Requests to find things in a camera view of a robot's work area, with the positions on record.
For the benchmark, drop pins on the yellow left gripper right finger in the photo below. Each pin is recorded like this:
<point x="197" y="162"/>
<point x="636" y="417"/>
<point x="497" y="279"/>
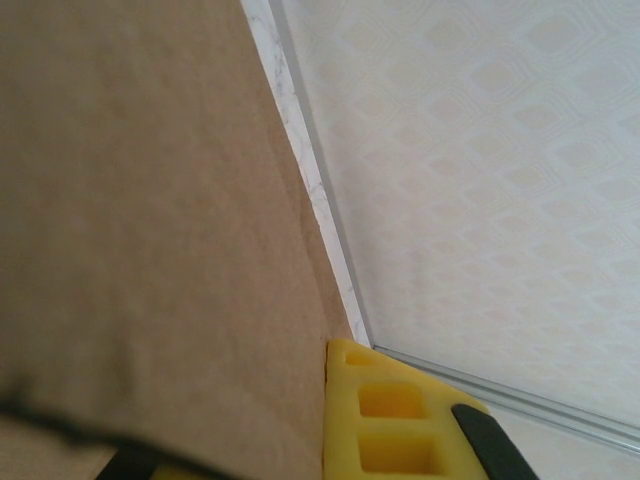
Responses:
<point x="390" y="440"/>

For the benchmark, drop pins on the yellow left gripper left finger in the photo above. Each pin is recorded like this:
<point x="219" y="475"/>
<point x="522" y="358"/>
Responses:
<point x="135" y="465"/>

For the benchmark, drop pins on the brown cardboard paper box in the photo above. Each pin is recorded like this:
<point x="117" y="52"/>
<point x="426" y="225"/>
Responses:
<point x="150" y="200"/>

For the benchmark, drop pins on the thin aluminium table edge rail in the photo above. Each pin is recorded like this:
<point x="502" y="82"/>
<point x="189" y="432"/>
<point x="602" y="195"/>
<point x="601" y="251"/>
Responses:
<point x="331" y="200"/>

